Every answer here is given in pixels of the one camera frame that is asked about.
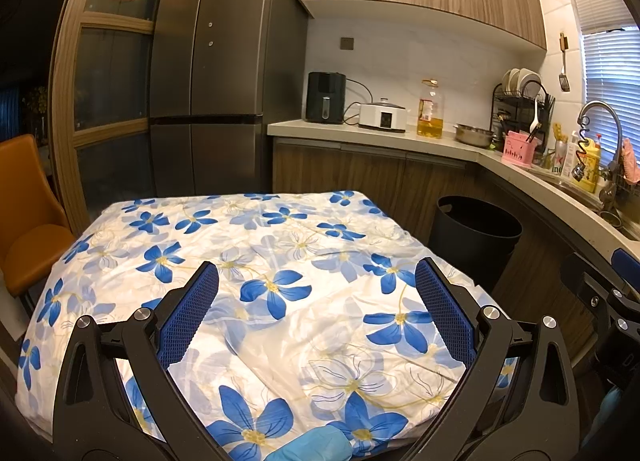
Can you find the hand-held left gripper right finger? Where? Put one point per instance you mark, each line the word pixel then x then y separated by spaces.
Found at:
pixel 445 316

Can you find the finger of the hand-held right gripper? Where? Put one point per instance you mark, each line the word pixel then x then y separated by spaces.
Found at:
pixel 585 281
pixel 627 261

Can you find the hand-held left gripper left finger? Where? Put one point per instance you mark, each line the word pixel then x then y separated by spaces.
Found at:
pixel 187 321

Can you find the black trash bin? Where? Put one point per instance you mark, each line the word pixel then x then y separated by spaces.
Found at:
pixel 470 246

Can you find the person's left forearm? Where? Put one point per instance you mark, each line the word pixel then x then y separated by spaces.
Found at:
pixel 305 446

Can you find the person's right forearm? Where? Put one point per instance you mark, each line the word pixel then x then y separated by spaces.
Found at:
pixel 607 416

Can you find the steel sink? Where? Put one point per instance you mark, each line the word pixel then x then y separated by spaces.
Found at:
pixel 570 185

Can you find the pink cloth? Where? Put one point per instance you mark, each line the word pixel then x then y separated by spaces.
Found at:
pixel 629 161

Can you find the yellow detergent bottle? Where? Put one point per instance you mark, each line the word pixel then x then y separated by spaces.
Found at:
pixel 590 166

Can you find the beer can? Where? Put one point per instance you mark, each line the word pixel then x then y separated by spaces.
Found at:
pixel 558 163

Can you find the blue floral tablecloth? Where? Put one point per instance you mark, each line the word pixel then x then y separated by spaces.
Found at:
pixel 300 251

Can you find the yellow scrubber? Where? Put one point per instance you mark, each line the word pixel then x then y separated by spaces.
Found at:
pixel 557 133

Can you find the pink utensil holder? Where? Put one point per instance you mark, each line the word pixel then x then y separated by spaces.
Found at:
pixel 517 151

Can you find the steel kitchen faucet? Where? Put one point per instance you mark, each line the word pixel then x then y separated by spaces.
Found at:
pixel 600 105

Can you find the white plastic spoon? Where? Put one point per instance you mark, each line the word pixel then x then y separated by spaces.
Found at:
pixel 535 113

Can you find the wooden base cabinets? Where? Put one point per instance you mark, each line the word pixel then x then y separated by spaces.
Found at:
pixel 350 166

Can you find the steel basin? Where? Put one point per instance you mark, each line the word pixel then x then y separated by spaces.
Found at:
pixel 472 135

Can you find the orange chair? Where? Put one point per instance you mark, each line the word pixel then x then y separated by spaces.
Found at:
pixel 30 221

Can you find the hanging slotted spatula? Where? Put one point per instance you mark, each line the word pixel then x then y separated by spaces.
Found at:
pixel 564 83

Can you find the cooking oil bottle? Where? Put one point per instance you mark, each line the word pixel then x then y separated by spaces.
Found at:
pixel 430 126

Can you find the black dish rack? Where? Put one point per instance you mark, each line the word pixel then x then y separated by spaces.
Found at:
pixel 505 106

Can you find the window blind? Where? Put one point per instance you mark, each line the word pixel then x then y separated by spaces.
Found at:
pixel 610 66

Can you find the white rice cooker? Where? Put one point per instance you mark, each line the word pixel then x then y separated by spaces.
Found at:
pixel 382 118

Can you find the white plate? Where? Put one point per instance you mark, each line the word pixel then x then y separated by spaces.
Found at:
pixel 529 78
pixel 510 81

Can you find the black air fryer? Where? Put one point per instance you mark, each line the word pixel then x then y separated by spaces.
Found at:
pixel 325 96

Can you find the grey refrigerator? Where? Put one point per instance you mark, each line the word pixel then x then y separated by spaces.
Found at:
pixel 225 66

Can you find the wooden glass door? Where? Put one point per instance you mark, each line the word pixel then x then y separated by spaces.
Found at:
pixel 115 26

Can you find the dark wall socket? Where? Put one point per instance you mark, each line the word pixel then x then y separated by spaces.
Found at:
pixel 347 43

